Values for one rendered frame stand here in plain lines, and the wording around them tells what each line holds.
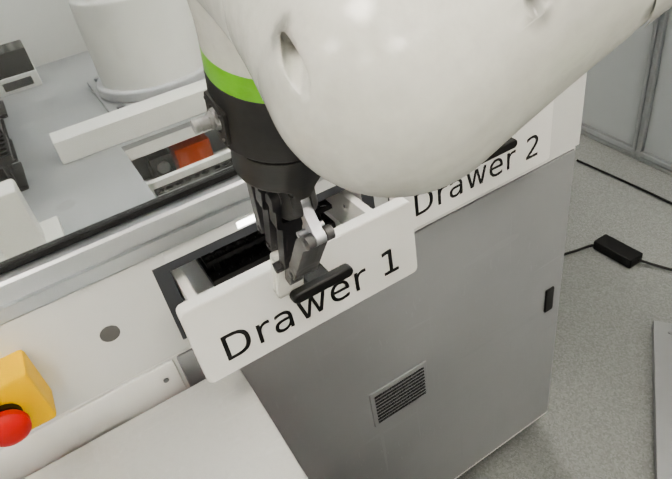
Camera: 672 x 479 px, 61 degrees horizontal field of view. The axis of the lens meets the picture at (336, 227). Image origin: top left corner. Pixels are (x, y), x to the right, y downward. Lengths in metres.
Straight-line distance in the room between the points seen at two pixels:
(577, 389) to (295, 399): 0.95
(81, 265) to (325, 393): 0.45
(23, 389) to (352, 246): 0.37
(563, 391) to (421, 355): 0.71
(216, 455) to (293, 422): 0.27
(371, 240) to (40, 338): 0.37
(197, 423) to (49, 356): 0.18
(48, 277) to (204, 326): 0.16
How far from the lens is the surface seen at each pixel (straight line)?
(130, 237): 0.63
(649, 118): 2.51
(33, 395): 0.67
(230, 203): 0.66
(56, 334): 0.68
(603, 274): 2.00
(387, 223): 0.66
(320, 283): 0.60
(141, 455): 0.72
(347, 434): 1.03
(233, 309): 0.61
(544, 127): 0.91
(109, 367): 0.73
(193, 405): 0.74
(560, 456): 1.55
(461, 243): 0.92
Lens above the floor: 1.30
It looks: 36 degrees down
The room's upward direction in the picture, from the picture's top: 11 degrees counter-clockwise
